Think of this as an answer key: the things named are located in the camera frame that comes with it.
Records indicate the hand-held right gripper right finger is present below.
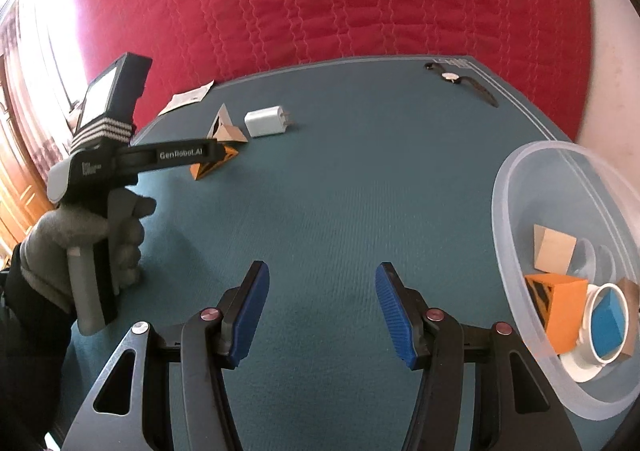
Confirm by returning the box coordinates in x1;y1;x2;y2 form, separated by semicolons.
375;261;583;451

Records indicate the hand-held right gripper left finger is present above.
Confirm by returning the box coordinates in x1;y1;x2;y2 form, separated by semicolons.
60;260;271;451

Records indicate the orange striped wedge block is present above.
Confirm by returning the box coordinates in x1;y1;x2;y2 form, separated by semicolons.
189;142;240;180

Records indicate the clear plastic bowl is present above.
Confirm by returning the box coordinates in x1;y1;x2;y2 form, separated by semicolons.
491;141;640;422

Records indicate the orange black-striped block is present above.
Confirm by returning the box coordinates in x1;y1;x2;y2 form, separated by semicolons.
524;272;589;357

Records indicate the pale wooden block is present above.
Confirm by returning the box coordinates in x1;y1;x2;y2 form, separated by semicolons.
532;224;577;275

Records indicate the white cup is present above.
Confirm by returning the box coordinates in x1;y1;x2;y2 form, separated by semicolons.
559;282;632;383

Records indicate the blue wooden block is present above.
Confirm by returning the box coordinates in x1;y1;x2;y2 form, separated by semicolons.
590;292;628;356

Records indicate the person's left forearm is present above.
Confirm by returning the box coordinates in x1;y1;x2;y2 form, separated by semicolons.
0;241;76;451

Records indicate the person's left hand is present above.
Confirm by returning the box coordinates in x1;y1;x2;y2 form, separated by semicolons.
20;195;157;313

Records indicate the striped triangular block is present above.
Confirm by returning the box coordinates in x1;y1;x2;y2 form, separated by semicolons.
206;104;249;144

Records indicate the white charger plug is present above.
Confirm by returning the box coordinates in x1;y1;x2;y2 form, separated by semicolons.
244;105;295;139

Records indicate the white paper slip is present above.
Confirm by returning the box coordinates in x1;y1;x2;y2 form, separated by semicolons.
159;80;216;116

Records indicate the wooden door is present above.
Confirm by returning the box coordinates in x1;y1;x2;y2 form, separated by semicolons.
0;51;56;252

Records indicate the light curtain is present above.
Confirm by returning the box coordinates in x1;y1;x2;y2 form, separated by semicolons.
10;0;101;152

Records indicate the black strap wristwatch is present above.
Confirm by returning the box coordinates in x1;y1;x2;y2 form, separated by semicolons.
425;62;499;108

